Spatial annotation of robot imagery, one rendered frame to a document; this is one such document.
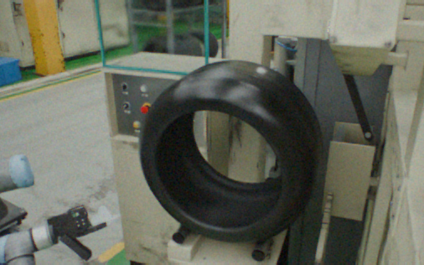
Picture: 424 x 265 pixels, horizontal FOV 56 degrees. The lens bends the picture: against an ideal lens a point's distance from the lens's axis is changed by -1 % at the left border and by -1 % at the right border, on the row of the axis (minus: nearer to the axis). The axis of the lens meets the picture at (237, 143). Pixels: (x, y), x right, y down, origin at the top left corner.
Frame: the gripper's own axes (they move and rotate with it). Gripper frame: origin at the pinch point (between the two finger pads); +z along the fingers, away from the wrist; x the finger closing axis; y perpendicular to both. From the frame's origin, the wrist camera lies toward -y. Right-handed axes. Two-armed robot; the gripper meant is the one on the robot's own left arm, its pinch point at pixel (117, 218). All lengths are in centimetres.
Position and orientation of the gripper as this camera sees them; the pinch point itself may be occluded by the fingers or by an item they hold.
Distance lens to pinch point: 136.8
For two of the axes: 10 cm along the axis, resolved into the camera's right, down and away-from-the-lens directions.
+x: -3.4, -0.7, 9.4
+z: 9.1, -2.8, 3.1
